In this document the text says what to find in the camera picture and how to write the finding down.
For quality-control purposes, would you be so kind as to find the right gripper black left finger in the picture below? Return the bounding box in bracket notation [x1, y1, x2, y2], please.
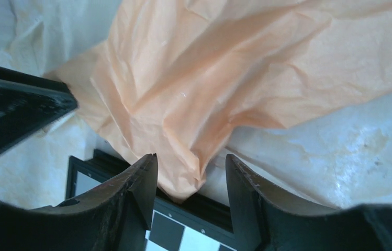
[0, 154, 158, 250]

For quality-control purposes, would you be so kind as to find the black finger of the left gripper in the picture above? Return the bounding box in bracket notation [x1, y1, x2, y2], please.
[0, 67, 78, 154]

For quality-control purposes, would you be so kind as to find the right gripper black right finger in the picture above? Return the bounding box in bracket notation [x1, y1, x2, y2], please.
[225, 154, 392, 250]

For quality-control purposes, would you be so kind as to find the flower bouquet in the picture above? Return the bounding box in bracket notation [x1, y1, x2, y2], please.
[54, 1, 392, 200]

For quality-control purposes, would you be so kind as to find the cream printed ribbon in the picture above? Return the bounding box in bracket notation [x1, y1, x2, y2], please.
[8, 1, 121, 76]

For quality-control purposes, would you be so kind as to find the black white checkerboard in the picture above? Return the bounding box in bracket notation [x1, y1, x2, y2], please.
[64, 149, 238, 251]

